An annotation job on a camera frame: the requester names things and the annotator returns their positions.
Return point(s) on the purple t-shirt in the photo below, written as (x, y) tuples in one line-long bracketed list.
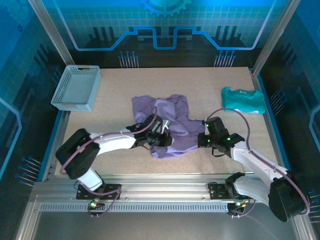
[(180, 117)]

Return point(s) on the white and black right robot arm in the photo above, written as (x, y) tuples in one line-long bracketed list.
[(255, 162)]

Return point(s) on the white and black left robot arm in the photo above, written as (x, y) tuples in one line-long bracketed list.
[(112, 142)]

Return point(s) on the folded teal t-shirt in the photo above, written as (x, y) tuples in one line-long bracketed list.
[(242, 100)]

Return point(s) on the blue table edge strip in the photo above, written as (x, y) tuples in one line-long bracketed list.
[(275, 125), (53, 137)]

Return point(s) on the small LED circuit board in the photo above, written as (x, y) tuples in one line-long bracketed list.
[(237, 204), (94, 204)]

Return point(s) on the pale blue perforated plastic basket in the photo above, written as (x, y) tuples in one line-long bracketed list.
[(75, 87)]

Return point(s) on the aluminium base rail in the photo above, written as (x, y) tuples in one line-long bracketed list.
[(162, 187)]

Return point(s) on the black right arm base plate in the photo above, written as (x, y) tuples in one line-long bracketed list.
[(215, 192)]

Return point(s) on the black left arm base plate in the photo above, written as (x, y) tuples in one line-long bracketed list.
[(112, 195)]

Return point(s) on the aluminium frame post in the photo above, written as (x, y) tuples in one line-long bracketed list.
[(278, 30), (51, 30)]

